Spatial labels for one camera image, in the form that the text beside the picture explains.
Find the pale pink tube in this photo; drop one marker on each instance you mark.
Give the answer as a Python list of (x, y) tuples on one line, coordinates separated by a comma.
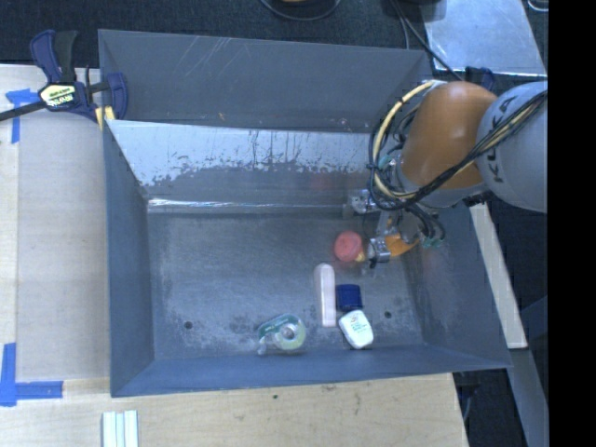
[(326, 296)]

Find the green tape dispenser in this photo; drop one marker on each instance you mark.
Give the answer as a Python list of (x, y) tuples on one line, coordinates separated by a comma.
[(285, 334)]

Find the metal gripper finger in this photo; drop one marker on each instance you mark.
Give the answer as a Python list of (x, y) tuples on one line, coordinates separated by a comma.
[(361, 201), (379, 251)]

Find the grey metal bin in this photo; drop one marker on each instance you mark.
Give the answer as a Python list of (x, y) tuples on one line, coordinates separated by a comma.
[(242, 259)]

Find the white floss box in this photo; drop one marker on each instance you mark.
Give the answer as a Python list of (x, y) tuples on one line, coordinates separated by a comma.
[(356, 329)]

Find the pink ball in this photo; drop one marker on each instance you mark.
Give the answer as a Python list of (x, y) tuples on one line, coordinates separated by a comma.
[(347, 246)]

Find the black cylinder on white bracket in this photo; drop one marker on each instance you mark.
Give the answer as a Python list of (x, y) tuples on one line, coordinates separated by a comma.
[(477, 198)]

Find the dark blue cap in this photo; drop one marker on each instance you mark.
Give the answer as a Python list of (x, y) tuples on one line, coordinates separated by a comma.
[(349, 297)]

